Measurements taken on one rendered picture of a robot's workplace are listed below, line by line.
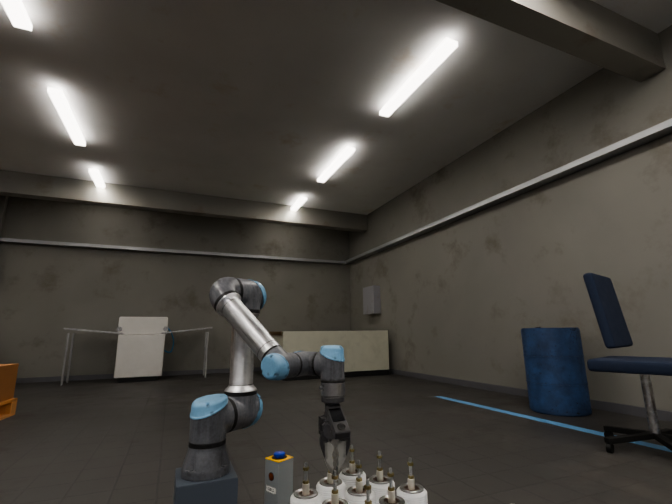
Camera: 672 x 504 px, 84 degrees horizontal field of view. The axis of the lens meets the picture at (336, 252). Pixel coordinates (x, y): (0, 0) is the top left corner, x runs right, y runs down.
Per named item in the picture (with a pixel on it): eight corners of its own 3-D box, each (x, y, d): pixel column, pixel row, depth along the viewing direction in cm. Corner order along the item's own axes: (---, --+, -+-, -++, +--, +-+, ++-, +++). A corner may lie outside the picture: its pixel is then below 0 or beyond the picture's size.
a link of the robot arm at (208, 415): (180, 441, 122) (183, 397, 125) (213, 432, 133) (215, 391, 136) (204, 446, 115) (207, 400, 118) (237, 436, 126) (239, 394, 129)
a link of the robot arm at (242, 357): (210, 431, 132) (219, 277, 143) (242, 423, 144) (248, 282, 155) (234, 436, 125) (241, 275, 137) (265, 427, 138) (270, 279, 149)
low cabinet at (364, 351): (390, 374, 676) (388, 330, 693) (279, 381, 598) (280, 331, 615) (351, 367, 824) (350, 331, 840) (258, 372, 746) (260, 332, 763)
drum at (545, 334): (606, 414, 335) (593, 326, 351) (563, 419, 318) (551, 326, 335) (556, 404, 382) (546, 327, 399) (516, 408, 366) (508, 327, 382)
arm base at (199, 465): (180, 484, 112) (183, 448, 114) (180, 468, 125) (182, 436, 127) (232, 476, 118) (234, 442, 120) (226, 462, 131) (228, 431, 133)
